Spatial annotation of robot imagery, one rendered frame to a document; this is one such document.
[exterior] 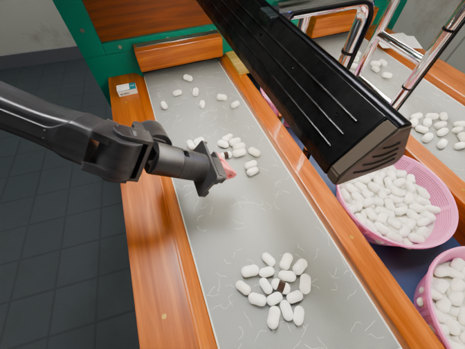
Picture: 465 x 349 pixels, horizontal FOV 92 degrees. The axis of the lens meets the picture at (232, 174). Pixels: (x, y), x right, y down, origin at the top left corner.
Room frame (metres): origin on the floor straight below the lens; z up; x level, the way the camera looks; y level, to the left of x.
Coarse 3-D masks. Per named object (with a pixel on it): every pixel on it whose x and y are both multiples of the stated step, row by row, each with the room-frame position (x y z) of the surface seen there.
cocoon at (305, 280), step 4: (300, 276) 0.08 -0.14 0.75; (304, 276) 0.08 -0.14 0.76; (308, 276) 0.08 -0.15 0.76; (300, 280) 0.08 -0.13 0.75; (304, 280) 0.08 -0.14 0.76; (308, 280) 0.08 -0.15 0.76; (300, 284) 0.07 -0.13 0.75; (304, 284) 0.07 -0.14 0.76; (308, 284) 0.07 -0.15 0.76; (300, 288) 0.06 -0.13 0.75; (304, 288) 0.06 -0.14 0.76; (308, 288) 0.06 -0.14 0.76; (304, 292) 0.06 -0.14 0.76; (308, 292) 0.06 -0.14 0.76
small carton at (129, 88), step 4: (124, 84) 0.67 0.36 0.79; (128, 84) 0.67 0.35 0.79; (132, 84) 0.67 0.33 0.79; (116, 88) 0.65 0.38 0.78; (120, 88) 0.65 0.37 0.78; (124, 88) 0.65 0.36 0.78; (128, 88) 0.65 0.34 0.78; (132, 88) 0.65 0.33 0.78; (136, 88) 0.67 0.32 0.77; (120, 92) 0.63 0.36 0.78; (124, 92) 0.64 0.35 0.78; (128, 92) 0.64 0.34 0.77; (132, 92) 0.65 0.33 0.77; (136, 92) 0.65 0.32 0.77; (120, 96) 0.63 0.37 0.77
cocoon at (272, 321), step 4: (272, 308) 0.03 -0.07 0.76; (276, 308) 0.03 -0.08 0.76; (272, 312) 0.02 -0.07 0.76; (276, 312) 0.02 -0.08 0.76; (268, 316) 0.02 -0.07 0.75; (272, 316) 0.02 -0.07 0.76; (276, 316) 0.02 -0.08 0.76; (268, 320) 0.01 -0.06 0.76; (272, 320) 0.01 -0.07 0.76; (276, 320) 0.01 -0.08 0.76; (268, 324) 0.01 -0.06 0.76; (272, 324) 0.01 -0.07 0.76; (276, 324) 0.01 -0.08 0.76; (272, 328) 0.00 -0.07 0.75
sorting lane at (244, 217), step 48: (192, 96) 0.67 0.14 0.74; (240, 96) 0.67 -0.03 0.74; (192, 192) 0.28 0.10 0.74; (240, 192) 0.28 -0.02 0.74; (288, 192) 0.28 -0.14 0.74; (192, 240) 0.16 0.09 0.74; (240, 240) 0.16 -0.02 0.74; (288, 240) 0.16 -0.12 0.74; (336, 288) 0.07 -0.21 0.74; (240, 336) -0.01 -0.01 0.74; (288, 336) -0.01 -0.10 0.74; (336, 336) -0.01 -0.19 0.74; (384, 336) -0.01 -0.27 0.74
